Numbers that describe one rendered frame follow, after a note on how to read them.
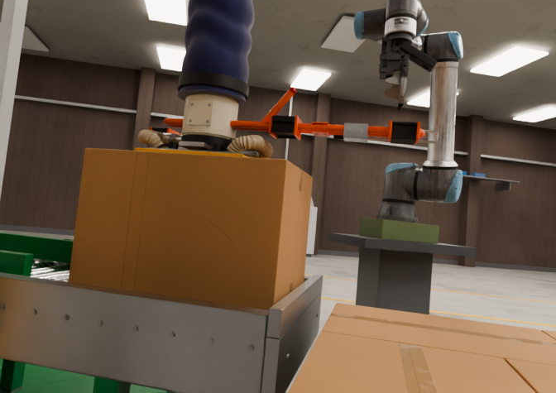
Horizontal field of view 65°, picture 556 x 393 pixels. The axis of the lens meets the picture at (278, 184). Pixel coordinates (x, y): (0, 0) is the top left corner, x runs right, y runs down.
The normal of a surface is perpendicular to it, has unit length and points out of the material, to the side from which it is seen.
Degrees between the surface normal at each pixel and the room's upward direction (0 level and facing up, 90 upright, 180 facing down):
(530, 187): 90
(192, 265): 90
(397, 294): 90
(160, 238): 90
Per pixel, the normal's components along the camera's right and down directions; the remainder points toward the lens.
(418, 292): 0.18, -0.06
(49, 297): -0.22, -0.10
